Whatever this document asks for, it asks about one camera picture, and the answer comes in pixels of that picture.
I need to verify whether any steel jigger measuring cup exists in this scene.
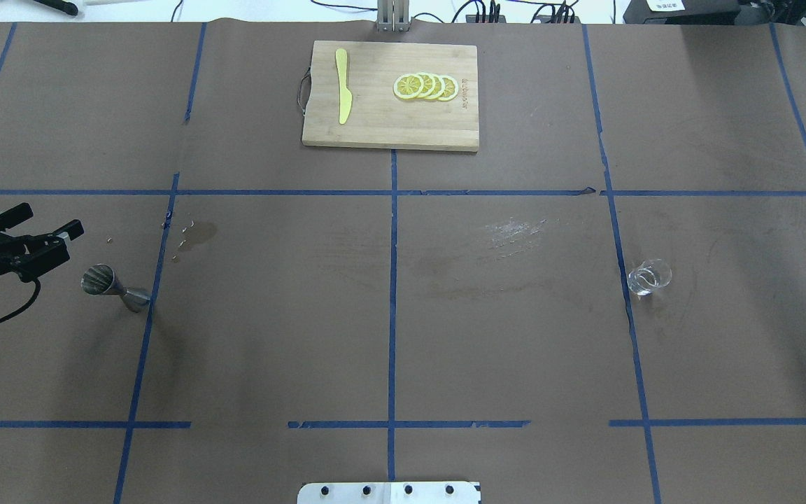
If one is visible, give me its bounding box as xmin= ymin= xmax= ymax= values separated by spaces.
xmin=80 ymin=264 xmax=151 ymax=313

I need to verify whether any clear glass cup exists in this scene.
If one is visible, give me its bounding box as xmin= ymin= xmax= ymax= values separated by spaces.
xmin=626 ymin=258 xmax=674 ymax=297

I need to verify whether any yellow plastic knife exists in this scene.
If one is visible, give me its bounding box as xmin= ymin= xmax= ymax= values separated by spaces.
xmin=334 ymin=48 xmax=353 ymax=125

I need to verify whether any lemon slice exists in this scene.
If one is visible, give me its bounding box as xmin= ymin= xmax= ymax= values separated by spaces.
xmin=417 ymin=71 xmax=439 ymax=99
xmin=393 ymin=73 xmax=425 ymax=100
xmin=437 ymin=76 xmax=460 ymax=102
xmin=427 ymin=74 xmax=446 ymax=100

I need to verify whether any bamboo cutting board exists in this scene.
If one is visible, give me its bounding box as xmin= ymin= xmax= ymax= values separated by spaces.
xmin=302 ymin=41 xmax=480 ymax=153

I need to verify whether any aluminium frame post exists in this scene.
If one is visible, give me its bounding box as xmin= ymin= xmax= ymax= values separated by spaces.
xmin=376 ymin=0 xmax=411 ymax=32

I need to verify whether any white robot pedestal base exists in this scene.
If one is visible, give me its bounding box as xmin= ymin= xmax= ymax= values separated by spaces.
xmin=297 ymin=481 xmax=482 ymax=503

